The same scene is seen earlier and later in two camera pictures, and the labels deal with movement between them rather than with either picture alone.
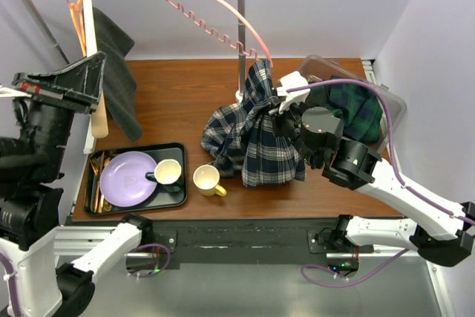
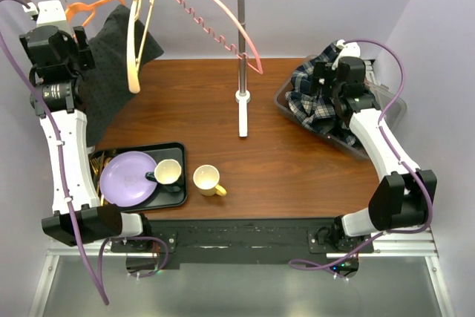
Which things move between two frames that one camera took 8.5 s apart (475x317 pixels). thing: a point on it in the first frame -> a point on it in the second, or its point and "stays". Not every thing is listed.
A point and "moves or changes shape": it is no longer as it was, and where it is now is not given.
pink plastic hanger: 222,38 moves or changes shape
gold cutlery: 99,202 stays
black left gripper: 79,84 -> 84,53
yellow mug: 205,180 stays
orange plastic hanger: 77,11 moves or changes shape
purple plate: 123,182 stays
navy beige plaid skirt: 246,139 -> 318,112
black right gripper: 277,117 -> 322,70
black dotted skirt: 120,89 moves or changes shape
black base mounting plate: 250,240 stays
